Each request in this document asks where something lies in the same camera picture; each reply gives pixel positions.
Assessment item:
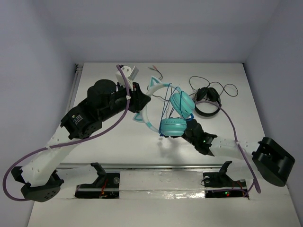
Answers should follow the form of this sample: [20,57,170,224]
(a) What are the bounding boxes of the blue headphone cable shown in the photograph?
[158,82,195,138]

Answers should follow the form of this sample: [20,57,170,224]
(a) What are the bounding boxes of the teal cat-ear headphones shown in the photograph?
[133,76,195,137]

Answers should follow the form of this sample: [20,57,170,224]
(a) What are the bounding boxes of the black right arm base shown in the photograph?
[200,161,249,199]

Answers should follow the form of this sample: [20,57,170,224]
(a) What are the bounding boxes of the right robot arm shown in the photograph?
[182,120,295,187]

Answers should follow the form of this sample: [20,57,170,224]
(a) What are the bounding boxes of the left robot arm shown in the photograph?
[8,79,151,202]

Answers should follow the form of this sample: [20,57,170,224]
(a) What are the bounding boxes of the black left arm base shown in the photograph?
[75,163,120,199]

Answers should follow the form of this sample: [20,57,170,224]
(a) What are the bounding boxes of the black headset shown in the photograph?
[193,87,223,118]

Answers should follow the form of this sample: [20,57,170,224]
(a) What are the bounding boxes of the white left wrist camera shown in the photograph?
[115,65,139,88]

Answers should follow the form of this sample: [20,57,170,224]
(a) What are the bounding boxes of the black headset cable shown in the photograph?
[148,66,239,103]

